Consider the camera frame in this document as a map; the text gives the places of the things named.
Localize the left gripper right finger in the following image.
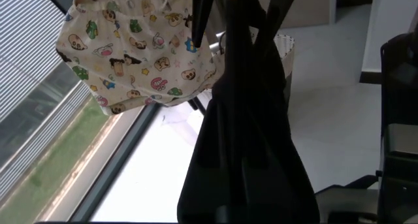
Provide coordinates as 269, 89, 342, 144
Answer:
236, 125, 305, 224

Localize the window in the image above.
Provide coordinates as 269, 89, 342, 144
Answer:
0, 0, 161, 224

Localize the black garment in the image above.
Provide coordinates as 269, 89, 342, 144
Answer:
177, 0, 321, 224

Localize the white laundry basket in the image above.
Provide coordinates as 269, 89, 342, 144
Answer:
208, 32, 296, 116

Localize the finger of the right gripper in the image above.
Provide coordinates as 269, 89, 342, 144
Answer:
191, 0, 219, 49

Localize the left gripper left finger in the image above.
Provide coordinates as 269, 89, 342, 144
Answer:
178, 119, 238, 224

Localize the cream printed garment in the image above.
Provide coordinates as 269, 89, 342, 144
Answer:
54, 0, 227, 116

